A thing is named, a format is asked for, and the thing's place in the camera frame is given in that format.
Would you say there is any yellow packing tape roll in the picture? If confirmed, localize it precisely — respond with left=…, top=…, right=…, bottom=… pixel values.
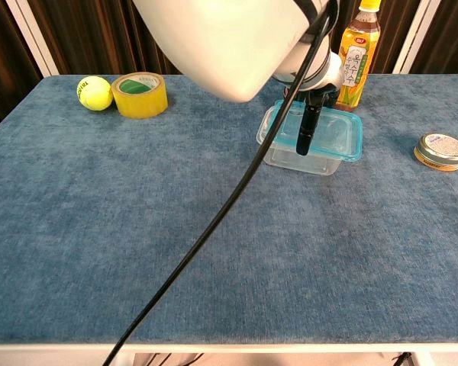
left=111, top=72, right=169, bottom=120

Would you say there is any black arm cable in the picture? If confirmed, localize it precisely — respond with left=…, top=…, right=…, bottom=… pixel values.
left=102, top=0, right=339, bottom=366

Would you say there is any left black-white robot hand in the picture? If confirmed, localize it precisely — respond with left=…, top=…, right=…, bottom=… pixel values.
left=282, top=85, right=339, bottom=157

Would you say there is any round flat metal tin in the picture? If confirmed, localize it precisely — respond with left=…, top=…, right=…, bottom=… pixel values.
left=413, top=132, right=458, bottom=173

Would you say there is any teal plastic lid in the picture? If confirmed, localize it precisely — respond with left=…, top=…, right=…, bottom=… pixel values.
left=256, top=99, right=364, bottom=164

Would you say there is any white frame post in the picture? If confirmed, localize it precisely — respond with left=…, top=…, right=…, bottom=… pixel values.
left=392, top=0, right=444, bottom=75
left=5, top=0, right=60, bottom=78

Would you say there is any tea bottle with yellow cap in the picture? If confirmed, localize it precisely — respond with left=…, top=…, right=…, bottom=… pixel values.
left=334, top=0, right=382, bottom=113

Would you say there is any blue table cloth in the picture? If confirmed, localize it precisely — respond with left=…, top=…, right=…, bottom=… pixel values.
left=0, top=73, right=458, bottom=346

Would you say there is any yellow tennis ball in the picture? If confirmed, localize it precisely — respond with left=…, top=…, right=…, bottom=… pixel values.
left=76, top=75, right=114, bottom=112

